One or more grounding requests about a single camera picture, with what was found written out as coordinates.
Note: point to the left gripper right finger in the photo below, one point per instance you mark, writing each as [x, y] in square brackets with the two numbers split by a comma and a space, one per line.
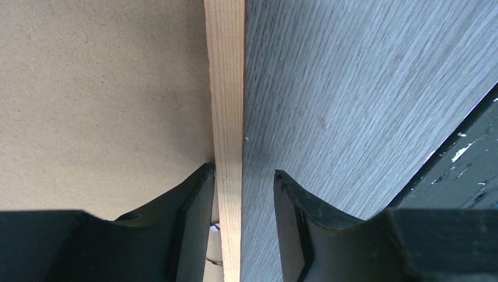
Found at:
[319, 242]

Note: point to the brown cardboard backing board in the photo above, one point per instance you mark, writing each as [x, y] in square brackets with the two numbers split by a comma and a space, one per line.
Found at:
[105, 105]

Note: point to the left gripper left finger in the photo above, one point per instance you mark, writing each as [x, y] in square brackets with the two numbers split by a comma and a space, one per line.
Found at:
[165, 239]

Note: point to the orange wooden picture frame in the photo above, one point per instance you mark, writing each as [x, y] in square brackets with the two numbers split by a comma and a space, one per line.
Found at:
[225, 34]

